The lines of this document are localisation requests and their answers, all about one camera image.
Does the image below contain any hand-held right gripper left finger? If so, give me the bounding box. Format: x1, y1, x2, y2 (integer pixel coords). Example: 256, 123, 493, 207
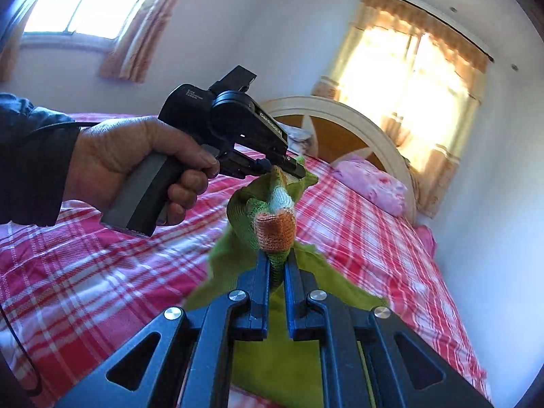
55, 249, 273, 408

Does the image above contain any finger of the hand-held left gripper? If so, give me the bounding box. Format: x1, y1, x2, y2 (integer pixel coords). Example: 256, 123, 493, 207
218, 155, 273, 178
233, 144, 307, 180

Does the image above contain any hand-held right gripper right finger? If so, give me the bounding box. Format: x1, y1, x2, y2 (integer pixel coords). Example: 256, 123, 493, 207
284, 257, 496, 408

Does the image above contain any green orange striped knit sweater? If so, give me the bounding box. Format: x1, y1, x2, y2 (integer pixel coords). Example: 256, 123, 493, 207
185, 155, 389, 408

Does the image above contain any person's left forearm dark sleeve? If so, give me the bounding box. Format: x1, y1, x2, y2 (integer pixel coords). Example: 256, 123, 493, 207
0, 92, 82, 227

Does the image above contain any person's left hand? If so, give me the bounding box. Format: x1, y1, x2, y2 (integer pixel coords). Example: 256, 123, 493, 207
68, 116, 221, 227

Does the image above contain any grey patterned pillow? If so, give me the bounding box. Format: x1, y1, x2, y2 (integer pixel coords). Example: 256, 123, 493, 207
287, 127, 317, 154

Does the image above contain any cream wooden headboard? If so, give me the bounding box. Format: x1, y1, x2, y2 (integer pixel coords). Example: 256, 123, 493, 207
259, 96, 419, 222

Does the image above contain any pink floral pillow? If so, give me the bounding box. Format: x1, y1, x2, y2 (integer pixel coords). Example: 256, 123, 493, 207
331, 155, 406, 217

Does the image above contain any beige patterned curtain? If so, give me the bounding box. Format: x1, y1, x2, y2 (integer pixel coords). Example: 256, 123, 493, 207
100, 0, 202, 83
310, 0, 489, 219

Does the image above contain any pink cloth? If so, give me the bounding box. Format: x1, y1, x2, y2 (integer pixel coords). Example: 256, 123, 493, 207
414, 224, 438, 261

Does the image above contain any red plaid bed sheet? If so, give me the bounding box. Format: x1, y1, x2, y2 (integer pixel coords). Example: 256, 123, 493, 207
0, 113, 494, 408

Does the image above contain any dark curtain track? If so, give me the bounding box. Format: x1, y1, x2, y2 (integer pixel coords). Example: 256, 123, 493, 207
363, 0, 496, 62

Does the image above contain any window with white frame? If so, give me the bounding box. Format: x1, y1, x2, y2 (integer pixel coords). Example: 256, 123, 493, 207
21, 0, 167, 54

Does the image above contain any black cable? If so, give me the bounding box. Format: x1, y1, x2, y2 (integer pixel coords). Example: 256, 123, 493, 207
0, 302, 44, 397

